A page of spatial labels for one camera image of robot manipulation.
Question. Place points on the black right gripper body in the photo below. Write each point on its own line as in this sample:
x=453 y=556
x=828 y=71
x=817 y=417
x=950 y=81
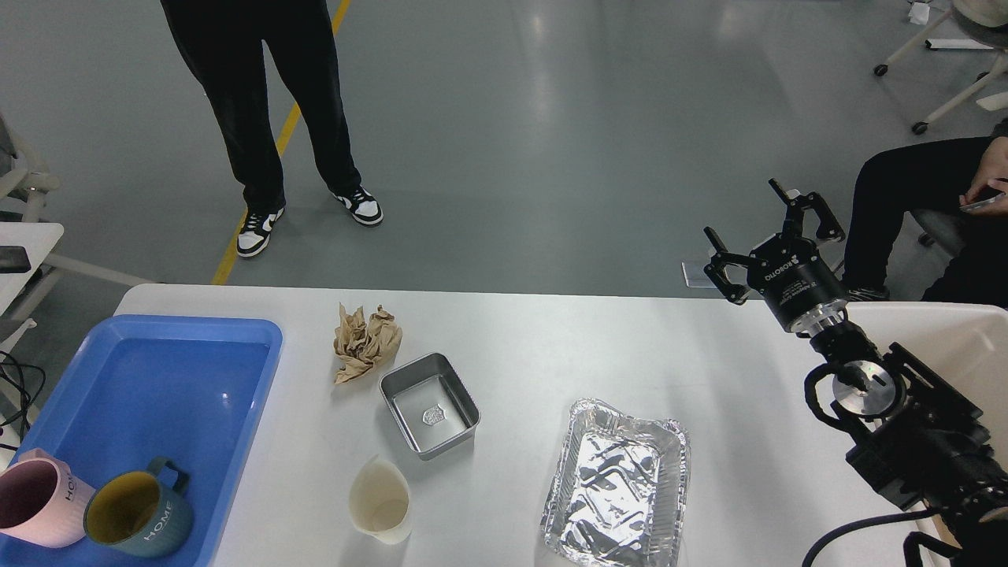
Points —
x=800 y=289

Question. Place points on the aluminium foil tray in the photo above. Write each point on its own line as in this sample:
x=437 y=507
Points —
x=618 y=495

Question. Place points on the square stainless steel tin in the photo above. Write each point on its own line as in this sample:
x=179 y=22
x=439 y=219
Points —
x=430 y=405

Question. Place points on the teal mug yellow inside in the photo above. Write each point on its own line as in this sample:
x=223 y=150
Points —
x=142 y=513

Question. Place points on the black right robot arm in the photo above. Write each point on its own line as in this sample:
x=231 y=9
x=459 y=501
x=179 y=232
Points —
x=918 y=442

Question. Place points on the clear floor plate left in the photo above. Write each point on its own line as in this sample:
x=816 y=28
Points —
x=695 y=276

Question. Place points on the white plastic bin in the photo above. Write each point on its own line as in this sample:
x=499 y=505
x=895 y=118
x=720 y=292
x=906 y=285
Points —
x=964 y=344

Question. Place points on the smartphone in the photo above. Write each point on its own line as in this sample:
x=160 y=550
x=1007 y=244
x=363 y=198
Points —
x=985 y=203

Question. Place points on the white office chair right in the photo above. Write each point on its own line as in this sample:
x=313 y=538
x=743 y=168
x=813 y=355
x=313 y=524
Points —
x=973 y=32

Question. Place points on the crumpled brown paper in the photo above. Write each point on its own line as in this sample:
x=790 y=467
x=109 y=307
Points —
x=364 y=343

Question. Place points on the white paper cup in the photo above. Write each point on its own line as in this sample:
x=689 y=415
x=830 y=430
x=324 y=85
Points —
x=379 y=502

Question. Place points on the blue plastic tray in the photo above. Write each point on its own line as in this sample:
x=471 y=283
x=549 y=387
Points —
x=142 y=386

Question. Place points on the standing person in black trousers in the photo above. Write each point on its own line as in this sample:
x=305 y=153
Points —
x=224 y=44

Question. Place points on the white side table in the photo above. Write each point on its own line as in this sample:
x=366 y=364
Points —
x=22 y=292

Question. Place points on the grey office chair left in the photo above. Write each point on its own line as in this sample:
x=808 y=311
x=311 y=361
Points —
x=25 y=174

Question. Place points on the pink mug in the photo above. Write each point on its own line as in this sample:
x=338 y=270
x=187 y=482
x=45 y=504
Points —
x=43 y=502

